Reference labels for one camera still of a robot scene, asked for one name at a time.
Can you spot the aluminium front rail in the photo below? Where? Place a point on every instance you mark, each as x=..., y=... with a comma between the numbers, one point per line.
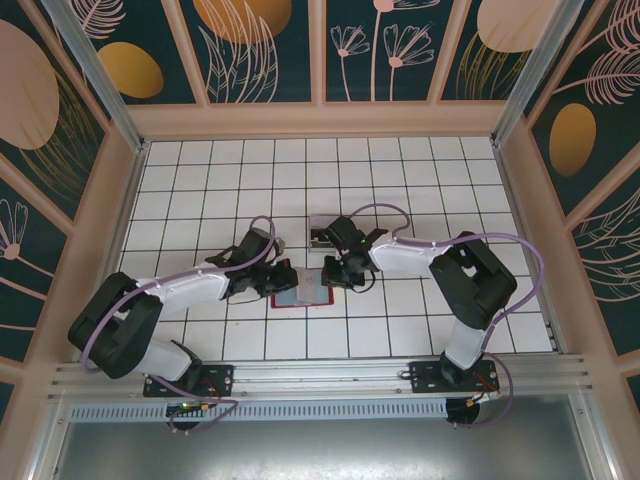
x=325, y=375

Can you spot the wall panel orange oval fern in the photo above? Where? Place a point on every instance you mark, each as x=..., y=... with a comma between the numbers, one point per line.
x=575, y=140

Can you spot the dark grey credit card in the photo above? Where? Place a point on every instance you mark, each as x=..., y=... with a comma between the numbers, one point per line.
x=321, y=245

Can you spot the wall panel flower outline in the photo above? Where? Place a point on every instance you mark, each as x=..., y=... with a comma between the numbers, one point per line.
x=25, y=280

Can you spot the clear acrylic card stand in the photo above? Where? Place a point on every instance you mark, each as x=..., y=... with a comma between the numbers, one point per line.
x=316, y=222

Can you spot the grey metal sheet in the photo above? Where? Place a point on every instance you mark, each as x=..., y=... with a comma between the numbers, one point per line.
x=325, y=450

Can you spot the wall panel pink flowers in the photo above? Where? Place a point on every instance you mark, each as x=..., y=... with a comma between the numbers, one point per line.
x=360, y=60

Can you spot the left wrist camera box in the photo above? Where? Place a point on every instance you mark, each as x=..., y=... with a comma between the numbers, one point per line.
x=279, y=246

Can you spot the wall panel pink leaf outlines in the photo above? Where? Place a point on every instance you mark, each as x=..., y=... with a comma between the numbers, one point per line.
x=610, y=260

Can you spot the white card red pattern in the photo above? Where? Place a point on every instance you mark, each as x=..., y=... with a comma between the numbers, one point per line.
x=309, y=285

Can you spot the wall panel large pink oval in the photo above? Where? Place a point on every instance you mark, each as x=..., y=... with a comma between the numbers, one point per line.
x=30, y=100

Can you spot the red card holder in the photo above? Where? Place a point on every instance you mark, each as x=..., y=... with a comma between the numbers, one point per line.
x=287, y=299

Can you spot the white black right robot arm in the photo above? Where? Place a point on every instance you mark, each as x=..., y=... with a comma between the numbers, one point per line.
x=405, y=255

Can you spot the aluminium corner post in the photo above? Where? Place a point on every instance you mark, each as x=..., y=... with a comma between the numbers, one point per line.
x=106, y=85
x=526, y=75

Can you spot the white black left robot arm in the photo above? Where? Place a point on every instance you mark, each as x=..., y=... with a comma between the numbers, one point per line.
x=190, y=290

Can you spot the wall panel pink circle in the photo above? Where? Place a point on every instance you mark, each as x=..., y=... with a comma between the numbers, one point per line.
x=500, y=25

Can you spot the aluminium table edge strip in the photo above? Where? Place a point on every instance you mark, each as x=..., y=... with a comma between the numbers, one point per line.
x=127, y=200
x=516, y=200

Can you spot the wall panel orange circle leaves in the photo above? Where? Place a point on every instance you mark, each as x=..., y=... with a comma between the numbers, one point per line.
x=240, y=20

